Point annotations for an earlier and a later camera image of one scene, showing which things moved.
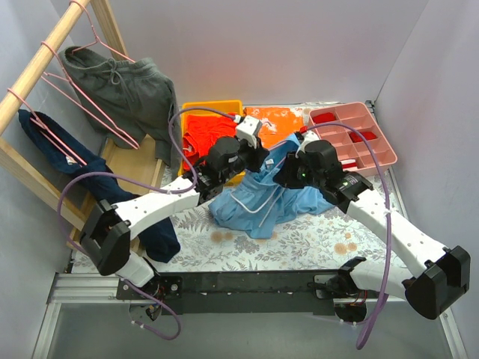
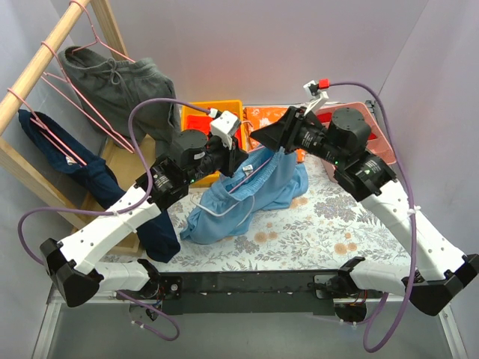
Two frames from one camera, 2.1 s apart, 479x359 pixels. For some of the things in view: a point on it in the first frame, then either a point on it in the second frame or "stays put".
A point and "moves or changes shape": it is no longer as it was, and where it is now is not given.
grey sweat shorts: x=126 y=101 stays put
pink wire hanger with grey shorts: x=96 y=39 stays put
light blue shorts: x=259 y=205 moves or changes shape
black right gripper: x=286 y=173 → x=288 y=129
